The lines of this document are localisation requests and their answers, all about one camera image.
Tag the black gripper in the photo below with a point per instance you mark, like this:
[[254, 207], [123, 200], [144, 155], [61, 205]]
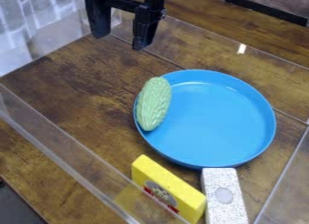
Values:
[[148, 13]]

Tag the blue round tray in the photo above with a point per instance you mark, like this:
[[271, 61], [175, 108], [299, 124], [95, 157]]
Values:
[[219, 123]]

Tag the white curtain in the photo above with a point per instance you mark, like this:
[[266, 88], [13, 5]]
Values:
[[34, 27]]

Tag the green bitter gourd toy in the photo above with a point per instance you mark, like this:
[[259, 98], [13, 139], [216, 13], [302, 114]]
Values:
[[152, 103]]

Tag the yellow sponge block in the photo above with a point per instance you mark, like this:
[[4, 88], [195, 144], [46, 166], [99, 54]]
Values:
[[182, 198]]

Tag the white speckled block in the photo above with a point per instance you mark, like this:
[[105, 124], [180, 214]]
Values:
[[224, 206]]

